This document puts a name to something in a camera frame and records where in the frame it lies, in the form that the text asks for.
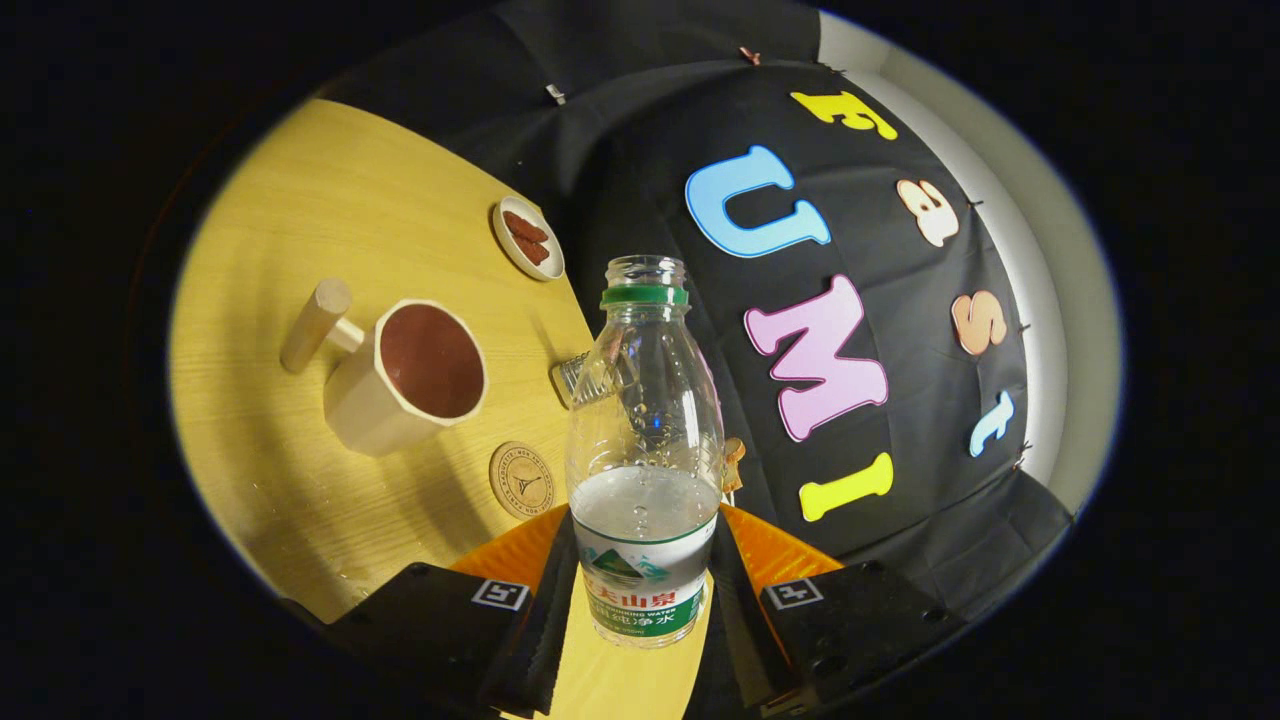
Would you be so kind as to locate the black backdrop cloth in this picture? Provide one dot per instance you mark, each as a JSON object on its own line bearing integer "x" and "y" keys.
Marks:
{"x": 900, "y": 420}

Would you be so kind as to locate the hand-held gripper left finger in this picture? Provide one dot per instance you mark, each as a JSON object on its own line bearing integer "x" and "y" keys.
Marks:
{"x": 430, "y": 620}

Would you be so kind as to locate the small glass jar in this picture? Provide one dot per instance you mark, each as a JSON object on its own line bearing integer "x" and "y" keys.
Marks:
{"x": 572, "y": 378}

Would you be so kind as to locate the round cork coaster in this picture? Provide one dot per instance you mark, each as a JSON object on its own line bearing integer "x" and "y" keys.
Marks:
{"x": 521, "y": 481}

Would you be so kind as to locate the clear plastic bottle green label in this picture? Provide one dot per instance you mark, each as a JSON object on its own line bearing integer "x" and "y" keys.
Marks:
{"x": 645, "y": 560}

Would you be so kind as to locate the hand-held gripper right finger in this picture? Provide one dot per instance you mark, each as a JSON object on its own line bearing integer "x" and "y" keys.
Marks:
{"x": 860, "y": 620}

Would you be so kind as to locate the toast slice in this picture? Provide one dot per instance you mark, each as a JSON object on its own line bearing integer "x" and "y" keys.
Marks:
{"x": 735, "y": 460}

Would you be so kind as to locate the wooden table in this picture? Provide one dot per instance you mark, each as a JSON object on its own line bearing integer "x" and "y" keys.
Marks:
{"x": 300, "y": 470}

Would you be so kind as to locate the white clip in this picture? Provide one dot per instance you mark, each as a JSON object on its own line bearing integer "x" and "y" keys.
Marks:
{"x": 555, "y": 94}

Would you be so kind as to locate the reddish brown sausage piece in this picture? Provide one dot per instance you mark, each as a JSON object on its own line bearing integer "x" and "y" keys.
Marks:
{"x": 535, "y": 252}
{"x": 523, "y": 229}

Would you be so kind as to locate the white round plate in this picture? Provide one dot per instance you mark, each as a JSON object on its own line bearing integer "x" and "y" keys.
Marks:
{"x": 508, "y": 250}

